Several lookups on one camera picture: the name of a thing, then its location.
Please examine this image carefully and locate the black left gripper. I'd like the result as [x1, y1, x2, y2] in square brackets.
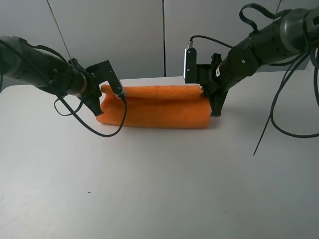
[79, 70, 103, 117]

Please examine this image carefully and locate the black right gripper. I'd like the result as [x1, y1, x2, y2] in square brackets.
[197, 53, 228, 117]

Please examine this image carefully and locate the orange microfiber towel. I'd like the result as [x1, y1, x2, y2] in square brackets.
[97, 85, 211, 129]

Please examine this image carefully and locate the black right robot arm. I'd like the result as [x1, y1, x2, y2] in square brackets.
[201, 3, 319, 117]

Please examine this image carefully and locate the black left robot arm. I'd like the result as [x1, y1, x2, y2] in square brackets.
[0, 36, 102, 117]

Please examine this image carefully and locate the black left camera cable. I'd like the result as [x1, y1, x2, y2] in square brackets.
[53, 96, 129, 137]

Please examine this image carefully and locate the black camera cable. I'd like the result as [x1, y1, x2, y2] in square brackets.
[189, 35, 235, 49]
[53, 96, 129, 137]

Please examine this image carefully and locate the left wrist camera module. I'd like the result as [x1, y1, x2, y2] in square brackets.
[86, 60, 125, 99]

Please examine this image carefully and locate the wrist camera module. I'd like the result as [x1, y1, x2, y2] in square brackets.
[86, 60, 125, 99]
[183, 40, 198, 84]

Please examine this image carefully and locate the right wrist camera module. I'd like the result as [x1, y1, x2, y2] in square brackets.
[183, 40, 198, 84]

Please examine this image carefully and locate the black right camera cable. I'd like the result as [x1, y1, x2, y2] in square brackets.
[189, 35, 235, 49]

